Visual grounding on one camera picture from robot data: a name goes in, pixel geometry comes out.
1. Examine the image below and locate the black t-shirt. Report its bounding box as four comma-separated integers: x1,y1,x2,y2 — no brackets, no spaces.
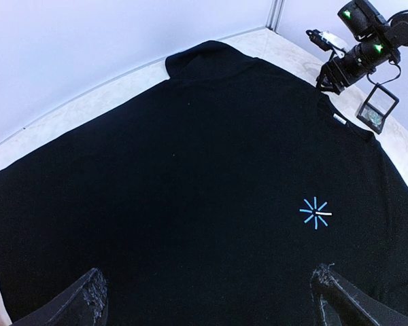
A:
0,41,408,325

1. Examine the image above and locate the near black brooch box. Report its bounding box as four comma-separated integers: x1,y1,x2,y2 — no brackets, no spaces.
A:
356,83,400,134

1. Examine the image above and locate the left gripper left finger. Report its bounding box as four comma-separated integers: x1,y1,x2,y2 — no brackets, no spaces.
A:
14,268,108,326

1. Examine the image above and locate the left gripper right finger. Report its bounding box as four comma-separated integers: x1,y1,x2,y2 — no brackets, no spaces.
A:
310,264,408,326

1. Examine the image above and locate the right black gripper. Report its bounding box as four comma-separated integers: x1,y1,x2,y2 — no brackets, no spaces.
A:
316,42,400,94

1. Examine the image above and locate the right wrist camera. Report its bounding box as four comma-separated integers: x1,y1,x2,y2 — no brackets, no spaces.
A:
305,29,349,58

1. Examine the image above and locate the right aluminium frame post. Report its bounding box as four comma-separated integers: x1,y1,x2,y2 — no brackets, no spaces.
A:
266,0,286,33

